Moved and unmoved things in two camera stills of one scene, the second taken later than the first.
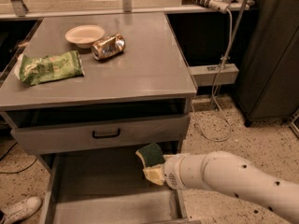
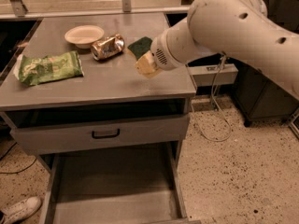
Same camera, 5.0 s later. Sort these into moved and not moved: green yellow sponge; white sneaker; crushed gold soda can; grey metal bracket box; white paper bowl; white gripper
Moved: white gripper; green yellow sponge
Not moved: white sneaker; grey metal bracket box; crushed gold soda can; white paper bowl
